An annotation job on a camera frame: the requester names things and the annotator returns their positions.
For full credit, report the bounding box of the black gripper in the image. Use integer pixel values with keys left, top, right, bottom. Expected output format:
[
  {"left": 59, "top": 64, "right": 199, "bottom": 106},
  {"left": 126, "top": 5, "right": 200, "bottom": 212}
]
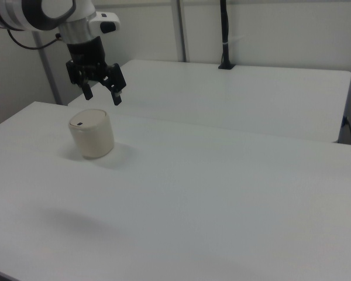
[{"left": 65, "top": 36, "right": 128, "bottom": 107}]

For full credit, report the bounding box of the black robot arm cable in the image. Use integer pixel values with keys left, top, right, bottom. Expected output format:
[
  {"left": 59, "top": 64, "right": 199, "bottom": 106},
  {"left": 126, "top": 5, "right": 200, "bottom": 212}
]
[{"left": 6, "top": 29, "right": 62, "bottom": 50}]

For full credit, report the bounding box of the black cable at table end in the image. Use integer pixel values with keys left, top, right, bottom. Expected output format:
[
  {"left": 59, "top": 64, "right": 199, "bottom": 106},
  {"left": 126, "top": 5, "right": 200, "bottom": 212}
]
[{"left": 342, "top": 116, "right": 351, "bottom": 145}]

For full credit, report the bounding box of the beige mini trash bin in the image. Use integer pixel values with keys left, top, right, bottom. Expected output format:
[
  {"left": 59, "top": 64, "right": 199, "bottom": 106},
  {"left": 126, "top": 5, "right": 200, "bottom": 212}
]
[{"left": 68, "top": 108, "right": 115, "bottom": 160}]

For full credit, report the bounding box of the white side table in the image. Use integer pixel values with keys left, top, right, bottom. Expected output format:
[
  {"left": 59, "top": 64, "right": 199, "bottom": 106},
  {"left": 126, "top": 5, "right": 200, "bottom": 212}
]
[{"left": 67, "top": 59, "right": 351, "bottom": 144}]

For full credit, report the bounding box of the black camera pole with clamp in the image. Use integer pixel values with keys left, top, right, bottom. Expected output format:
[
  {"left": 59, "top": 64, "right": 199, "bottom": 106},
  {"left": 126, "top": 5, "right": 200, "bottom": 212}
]
[{"left": 218, "top": 0, "right": 237, "bottom": 70}]

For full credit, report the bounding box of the grey partition frame post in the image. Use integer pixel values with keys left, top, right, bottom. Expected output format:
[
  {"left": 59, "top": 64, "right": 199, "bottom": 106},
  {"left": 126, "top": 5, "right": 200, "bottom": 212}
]
[
  {"left": 171, "top": 0, "right": 191, "bottom": 63},
  {"left": 32, "top": 30, "right": 63, "bottom": 105}
]

